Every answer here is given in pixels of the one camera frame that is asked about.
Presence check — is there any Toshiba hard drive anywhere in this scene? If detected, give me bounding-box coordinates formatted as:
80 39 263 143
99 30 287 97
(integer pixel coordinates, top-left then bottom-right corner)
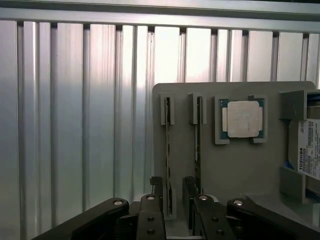
283 90 320 203

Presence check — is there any CPU with silver lid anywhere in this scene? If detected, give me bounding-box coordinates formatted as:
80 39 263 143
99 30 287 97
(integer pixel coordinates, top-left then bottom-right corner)
219 98 265 140

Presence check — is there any grey parts rack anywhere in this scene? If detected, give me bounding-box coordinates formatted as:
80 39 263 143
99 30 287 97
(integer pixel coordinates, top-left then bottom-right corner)
152 81 320 238

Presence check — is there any hard disk with white label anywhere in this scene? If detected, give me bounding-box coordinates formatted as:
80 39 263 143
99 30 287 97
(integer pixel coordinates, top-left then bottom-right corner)
287 98 320 181

